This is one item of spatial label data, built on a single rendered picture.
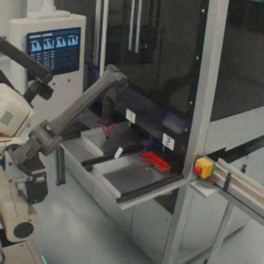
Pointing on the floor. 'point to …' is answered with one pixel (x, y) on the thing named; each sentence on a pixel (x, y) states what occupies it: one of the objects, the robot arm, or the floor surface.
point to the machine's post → (199, 121)
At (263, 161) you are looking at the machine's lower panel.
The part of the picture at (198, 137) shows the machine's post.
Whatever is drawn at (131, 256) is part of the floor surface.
